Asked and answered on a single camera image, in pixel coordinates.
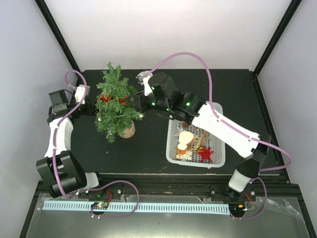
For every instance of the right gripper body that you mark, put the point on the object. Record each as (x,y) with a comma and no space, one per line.
(143,106)

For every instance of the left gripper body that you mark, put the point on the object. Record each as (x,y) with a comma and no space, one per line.
(87,111)

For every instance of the red gift box ornament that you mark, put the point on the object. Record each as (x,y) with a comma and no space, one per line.
(105,99)

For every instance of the red berry pick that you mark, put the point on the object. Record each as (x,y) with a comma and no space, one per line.
(123,101)

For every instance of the small green christmas tree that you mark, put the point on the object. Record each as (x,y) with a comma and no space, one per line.
(113,118)

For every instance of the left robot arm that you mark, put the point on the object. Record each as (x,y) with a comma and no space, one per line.
(61,117)

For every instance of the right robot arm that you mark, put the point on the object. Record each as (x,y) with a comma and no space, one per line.
(161,94)

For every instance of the gold merry christmas sign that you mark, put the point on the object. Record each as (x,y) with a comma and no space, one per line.
(196,143)

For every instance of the silver star ornament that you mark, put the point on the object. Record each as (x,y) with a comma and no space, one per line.
(180,129)

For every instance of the white snowflake ornament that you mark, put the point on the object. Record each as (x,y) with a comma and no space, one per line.
(184,157)

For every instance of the burlap bow ornament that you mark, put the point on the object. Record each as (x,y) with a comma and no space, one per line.
(204,137)

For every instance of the red glitter star ornament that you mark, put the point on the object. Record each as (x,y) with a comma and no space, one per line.
(205,153)

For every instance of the small circuit board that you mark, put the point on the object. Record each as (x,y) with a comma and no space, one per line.
(100,205)

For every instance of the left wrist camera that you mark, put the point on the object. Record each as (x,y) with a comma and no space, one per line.
(79,93)

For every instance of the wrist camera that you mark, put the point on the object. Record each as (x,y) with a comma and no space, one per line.
(79,93)
(143,78)

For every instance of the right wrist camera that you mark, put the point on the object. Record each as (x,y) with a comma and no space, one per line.
(143,78)

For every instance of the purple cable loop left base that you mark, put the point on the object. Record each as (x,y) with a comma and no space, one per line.
(112,204)

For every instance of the white slotted cable duct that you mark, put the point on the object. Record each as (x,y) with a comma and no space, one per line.
(144,207)

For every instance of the black frame post left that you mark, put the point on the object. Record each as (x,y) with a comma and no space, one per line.
(46,13)

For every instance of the black frame post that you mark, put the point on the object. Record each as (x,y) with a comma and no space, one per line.
(285,20)
(46,13)

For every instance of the black front rail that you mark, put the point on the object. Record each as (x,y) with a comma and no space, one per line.
(214,187)

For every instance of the black frame post right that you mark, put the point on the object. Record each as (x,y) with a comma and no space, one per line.
(285,20)

